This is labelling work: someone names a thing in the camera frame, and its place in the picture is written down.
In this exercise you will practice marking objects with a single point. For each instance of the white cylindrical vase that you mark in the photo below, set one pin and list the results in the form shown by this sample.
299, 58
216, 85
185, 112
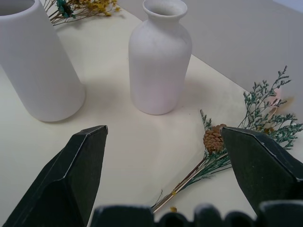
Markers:
38, 63

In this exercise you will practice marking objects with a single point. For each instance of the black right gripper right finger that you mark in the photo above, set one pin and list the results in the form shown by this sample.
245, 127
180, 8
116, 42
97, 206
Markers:
255, 165

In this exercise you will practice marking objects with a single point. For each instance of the dried bouquet with pine cone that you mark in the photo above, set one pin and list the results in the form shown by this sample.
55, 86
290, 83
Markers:
260, 111

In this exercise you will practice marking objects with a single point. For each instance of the white bottle-shaped vase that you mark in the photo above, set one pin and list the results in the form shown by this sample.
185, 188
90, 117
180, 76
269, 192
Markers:
159, 63

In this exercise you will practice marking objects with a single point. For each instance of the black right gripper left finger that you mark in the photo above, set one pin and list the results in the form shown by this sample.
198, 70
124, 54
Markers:
71, 175

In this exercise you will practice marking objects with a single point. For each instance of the dried yellow flower bouquet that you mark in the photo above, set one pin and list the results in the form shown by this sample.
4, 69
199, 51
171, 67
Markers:
78, 9

